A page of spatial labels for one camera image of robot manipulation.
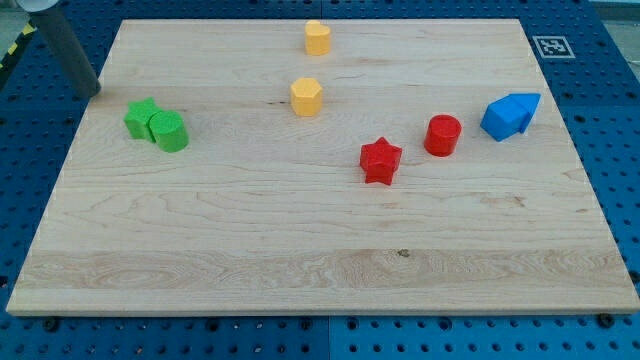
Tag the red cylinder block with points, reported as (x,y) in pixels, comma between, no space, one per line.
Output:
(442,135)

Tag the wooden board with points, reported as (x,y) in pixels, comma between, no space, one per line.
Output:
(265,212)

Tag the blue triangle block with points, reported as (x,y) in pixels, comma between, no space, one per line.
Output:
(526,105)

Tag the blue cube block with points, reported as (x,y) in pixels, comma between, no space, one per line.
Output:
(499,120)

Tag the red star block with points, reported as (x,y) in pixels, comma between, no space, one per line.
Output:
(379,161)

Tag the yellow heart block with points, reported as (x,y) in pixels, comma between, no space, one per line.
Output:
(317,38)

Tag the white fiducial marker tag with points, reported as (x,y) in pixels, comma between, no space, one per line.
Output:
(553,47)

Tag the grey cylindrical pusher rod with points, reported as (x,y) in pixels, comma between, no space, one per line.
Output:
(48,17)

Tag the green cylinder block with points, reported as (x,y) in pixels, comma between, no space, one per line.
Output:
(169,131)

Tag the yellow hexagon block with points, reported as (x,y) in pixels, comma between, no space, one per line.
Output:
(306,97)

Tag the green star block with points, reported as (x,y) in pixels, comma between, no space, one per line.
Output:
(138,117)

